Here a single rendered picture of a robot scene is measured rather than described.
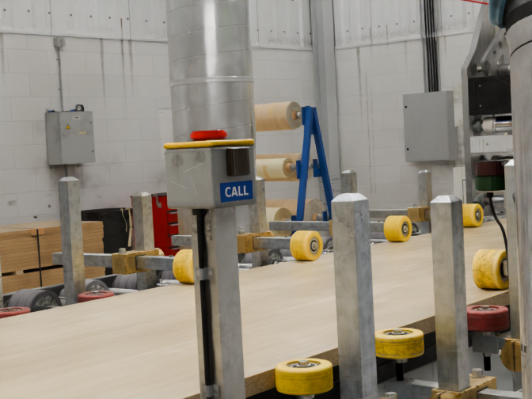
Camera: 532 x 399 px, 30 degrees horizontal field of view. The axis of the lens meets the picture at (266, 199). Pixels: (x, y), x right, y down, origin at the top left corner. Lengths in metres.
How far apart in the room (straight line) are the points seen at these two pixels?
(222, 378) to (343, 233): 0.29
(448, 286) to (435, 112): 10.23
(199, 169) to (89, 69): 9.20
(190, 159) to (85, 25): 9.22
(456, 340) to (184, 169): 0.60
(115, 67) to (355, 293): 9.24
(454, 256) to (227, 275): 0.50
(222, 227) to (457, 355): 0.55
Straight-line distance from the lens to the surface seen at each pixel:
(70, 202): 2.32
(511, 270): 1.71
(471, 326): 1.78
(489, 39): 4.55
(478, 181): 1.71
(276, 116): 8.79
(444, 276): 1.48
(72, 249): 2.33
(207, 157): 1.02
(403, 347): 1.57
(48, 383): 1.43
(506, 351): 1.71
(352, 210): 1.25
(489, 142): 4.28
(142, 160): 10.57
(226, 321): 1.06
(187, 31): 5.59
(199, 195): 1.03
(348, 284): 1.26
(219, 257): 1.05
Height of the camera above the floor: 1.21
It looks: 3 degrees down
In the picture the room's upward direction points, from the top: 3 degrees counter-clockwise
